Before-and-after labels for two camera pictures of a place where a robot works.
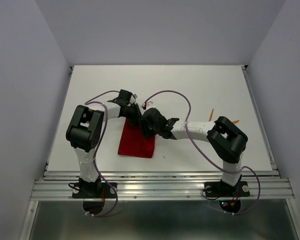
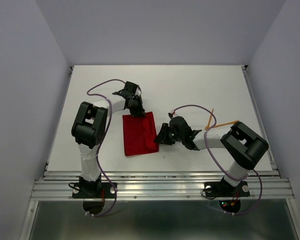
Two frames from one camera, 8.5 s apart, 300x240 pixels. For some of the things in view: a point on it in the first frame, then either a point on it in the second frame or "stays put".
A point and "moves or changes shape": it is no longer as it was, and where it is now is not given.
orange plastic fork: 211,114 stays put
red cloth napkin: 134,143 moves or changes shape
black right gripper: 146,130 → 161,137
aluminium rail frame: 264,184 stays put
